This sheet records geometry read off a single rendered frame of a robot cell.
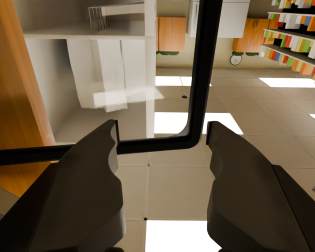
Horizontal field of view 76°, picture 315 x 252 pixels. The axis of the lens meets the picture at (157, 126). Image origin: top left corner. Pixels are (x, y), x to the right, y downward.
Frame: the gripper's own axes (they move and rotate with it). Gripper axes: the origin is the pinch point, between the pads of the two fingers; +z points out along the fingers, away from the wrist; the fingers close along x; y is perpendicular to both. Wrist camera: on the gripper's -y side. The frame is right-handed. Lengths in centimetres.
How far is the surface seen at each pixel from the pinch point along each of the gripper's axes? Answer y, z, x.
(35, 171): 17.1, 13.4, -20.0
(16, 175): 18.1, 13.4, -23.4
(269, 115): 136, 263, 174
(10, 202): 16.6, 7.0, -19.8
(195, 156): 136, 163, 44
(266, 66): 129, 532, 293
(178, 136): 8.7, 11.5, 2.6
